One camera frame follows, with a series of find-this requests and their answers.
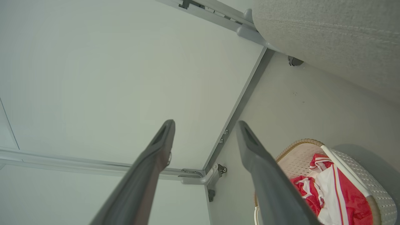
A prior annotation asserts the grey metal partition rail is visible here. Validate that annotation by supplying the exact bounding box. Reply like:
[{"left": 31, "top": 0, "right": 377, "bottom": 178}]
[
  {"left": 0, "top": 147, "right": 219, "bottom": 185},
  {"left": 156, "top": 0, "right": 275, "bottom": 52},
  {"left": 202, "top": 47, "right": 276, "bottom": 175}
]

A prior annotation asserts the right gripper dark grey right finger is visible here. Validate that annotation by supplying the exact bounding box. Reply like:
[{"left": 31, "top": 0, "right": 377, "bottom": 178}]
[{"left": 235, "top": 120, "right": 322, "bottom": 225}]

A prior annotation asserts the cream perforated laundry basket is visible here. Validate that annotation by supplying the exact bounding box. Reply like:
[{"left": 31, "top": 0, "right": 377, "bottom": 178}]
[{"left": 254, "top": 138, "right": 398, "bottom": 225}]

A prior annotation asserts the grey fabric sofa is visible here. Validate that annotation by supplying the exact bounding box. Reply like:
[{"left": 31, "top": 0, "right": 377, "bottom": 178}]
[{"left": 252, "top": 0, "right": 400, "bottom": 103}]

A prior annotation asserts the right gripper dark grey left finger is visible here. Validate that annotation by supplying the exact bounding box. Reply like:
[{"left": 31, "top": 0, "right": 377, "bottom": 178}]
[{"left": 89, "top": 119, "right": 176, "bottom": 225}]

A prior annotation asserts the red and white garment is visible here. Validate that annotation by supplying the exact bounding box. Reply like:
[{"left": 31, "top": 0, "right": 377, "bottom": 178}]
[{"left": 289, "top": 153, "right": 374, "bottom": 225}]

